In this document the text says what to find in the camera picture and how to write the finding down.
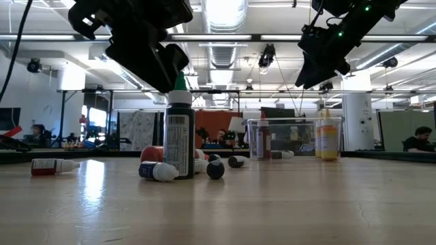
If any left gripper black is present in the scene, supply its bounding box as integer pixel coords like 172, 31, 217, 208
67, 0, 194, 94

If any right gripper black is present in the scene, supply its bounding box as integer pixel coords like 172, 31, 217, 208
294, 22, 362, 91

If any orange-yellow squeeze bottle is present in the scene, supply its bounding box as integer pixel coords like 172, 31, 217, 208
315, 112, 324, 159

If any large yellow food coloring bottle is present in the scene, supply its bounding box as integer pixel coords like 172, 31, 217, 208
321, 108, 340, 162

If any large dark red bottle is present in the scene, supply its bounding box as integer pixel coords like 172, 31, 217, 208
255, 111, 273, 161

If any large green food coloring bottle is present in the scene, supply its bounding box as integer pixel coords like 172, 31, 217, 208
163, 70, 196, 180

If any large red orange-tip bottle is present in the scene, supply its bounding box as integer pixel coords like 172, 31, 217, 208
140, 146, 210, 163

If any small dark blue dropper bottle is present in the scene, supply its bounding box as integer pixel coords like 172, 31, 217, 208
227, 155, 249, 169

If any small red dropper bottle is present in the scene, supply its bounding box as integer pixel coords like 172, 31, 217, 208
31, 158, 82, 177

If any black monitor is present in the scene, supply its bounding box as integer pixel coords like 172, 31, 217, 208
260, 107, 296, 120

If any clear plastic bin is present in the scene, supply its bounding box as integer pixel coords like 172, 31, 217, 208
247, 117, 345, 161

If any white round column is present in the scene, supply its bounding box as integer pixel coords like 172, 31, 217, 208
341, 69, 375, 152

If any patterned grey curtain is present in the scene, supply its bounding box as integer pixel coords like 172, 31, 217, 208
118, 111, 155, 152

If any orange partition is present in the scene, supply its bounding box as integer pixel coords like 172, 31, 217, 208
194, 110, 244, 149

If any white shade lamp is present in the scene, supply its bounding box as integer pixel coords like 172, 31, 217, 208
227, 116, 247, 148

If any person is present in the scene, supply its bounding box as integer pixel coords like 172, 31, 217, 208
401, 125, 436, 153
215, 128, 236, 150
29, 124, 52, 148

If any green partition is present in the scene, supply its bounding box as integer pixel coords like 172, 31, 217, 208
377, 110, 436, 152

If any black mounted camera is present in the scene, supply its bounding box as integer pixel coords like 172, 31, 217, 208
318, 80, 334, 95

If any black hanging camera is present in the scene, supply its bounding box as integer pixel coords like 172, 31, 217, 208
258, 43, 276, 74

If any black overhead frame beam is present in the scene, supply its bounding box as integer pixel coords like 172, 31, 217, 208
0, 33, 436, 44

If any silver ventilation duct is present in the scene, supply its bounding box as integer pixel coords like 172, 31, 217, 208
200, 0, 249, 86

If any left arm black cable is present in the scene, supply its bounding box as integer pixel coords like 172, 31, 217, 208
0, 0, 34, 103

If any dark wall monitor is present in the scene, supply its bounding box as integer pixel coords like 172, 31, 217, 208
0, 108, 21, 132

